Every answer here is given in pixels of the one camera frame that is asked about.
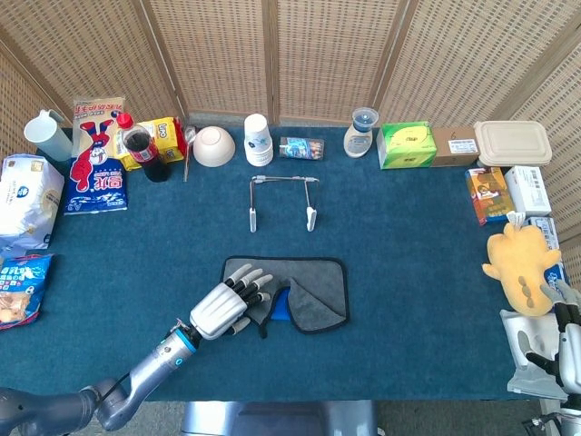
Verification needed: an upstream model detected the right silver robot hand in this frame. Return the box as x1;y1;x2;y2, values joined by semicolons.
517;279;581;395

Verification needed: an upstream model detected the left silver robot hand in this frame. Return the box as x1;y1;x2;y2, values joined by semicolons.
189;263;274;341

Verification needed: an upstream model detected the grey and blue cloth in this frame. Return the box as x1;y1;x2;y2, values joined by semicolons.
221;256;350;340

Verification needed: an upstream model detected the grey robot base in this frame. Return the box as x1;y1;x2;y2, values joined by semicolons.
181;400;378;436

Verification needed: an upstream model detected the white plastic pouch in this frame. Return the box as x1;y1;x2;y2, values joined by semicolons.
499;308;568;401

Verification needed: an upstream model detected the blue white toothpaste box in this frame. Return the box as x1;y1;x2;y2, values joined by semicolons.
542;261;568;294

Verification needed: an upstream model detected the yellow plush toy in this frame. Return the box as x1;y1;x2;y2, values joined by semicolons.
481;211;563;318

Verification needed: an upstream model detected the white and blue box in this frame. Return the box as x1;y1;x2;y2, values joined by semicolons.
521;216;562;253

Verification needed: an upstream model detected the cream upturned bowl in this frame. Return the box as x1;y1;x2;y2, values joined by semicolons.
192;125;237;168

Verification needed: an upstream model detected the white labelled box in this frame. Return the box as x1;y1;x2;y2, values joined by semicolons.
503;165;553;218

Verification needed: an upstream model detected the blue table cloth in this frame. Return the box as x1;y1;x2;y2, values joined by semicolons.
0;125;566;403

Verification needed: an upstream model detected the cola bottle red label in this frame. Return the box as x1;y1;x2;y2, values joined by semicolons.
116;112;172;183

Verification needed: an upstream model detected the white paper cup stack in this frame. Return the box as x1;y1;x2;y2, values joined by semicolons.
243;113;275;168

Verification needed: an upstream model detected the metal spoon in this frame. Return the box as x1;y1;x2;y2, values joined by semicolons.
182;125;198;183

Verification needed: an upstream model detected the red white blue snack bag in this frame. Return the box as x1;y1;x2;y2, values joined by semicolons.
63;95;129;216

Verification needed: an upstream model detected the yellow biscuit bag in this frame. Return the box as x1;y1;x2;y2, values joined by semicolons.
113;116;188;172

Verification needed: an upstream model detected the orange and blue box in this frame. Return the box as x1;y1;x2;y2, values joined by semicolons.
464;166;517;227

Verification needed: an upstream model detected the clear candy box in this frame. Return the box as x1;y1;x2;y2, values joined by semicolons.
278;136;326;161

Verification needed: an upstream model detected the blue chips bag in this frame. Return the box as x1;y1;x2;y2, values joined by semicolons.
0;253;55;332

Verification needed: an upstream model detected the cream detergent bottle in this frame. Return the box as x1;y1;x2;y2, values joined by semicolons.
342;106;379;159

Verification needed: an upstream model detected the white blue-printed bag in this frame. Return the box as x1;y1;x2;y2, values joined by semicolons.
0;154;65;255

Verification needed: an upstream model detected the beige lidded food container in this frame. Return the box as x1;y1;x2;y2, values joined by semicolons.
473;120;554;168

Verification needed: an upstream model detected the brown cardboard box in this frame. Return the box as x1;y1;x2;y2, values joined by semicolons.
429;126;481;168

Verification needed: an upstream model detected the white plastic pitcher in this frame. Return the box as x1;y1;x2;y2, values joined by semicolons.
23;109;74;163

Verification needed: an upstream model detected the green tissue pack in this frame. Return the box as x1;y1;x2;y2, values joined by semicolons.
375;121;438;171

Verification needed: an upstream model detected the woven bamboo folding screen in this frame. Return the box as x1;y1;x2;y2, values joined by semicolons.
0;0;581;246

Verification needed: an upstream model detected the metal wire towel rack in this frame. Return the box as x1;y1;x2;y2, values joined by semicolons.
248;174;320;233

